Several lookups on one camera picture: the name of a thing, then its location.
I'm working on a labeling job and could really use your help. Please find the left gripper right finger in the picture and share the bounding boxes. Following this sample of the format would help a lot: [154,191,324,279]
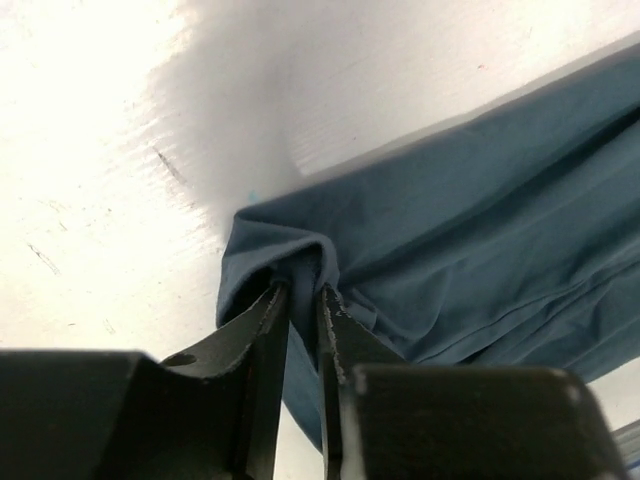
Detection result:
[316,285,415,479]

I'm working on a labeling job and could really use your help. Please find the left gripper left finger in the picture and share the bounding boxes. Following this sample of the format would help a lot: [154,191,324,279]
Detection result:
[162,283,289,479]

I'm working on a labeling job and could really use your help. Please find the dark teal t-shirt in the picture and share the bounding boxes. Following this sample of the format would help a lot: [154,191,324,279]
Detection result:
[216,46,639,444]

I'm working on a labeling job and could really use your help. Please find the aluminium front rail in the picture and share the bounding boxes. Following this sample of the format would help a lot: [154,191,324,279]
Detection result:
[612,420,640,458]

